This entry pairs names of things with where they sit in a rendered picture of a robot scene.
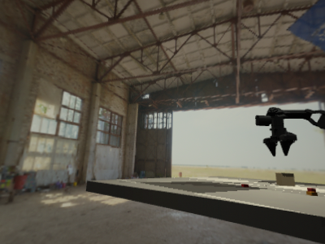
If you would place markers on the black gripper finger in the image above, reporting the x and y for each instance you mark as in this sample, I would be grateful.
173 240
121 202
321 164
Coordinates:
271 147
285 146

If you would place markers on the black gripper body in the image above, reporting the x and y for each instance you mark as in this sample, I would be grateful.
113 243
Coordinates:
278 135

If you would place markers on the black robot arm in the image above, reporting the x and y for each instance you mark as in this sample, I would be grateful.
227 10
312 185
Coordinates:
275 116

